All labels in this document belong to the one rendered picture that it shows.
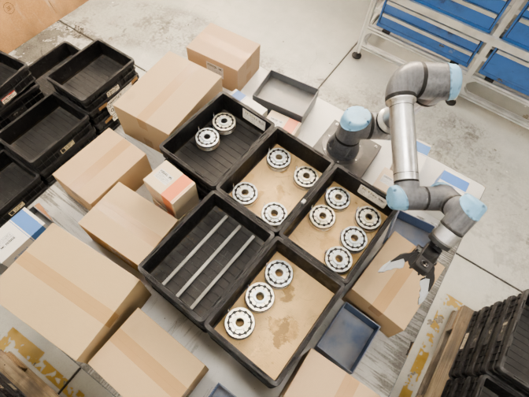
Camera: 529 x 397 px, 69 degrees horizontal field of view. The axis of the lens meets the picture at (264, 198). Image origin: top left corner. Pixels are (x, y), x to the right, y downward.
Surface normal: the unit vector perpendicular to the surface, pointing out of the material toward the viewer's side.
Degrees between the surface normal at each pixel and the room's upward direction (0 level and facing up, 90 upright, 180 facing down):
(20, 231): 0
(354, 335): 0
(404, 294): 0
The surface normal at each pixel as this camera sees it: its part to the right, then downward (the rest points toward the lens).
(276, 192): 0.05, -0.47
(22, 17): 0.81, 0.34
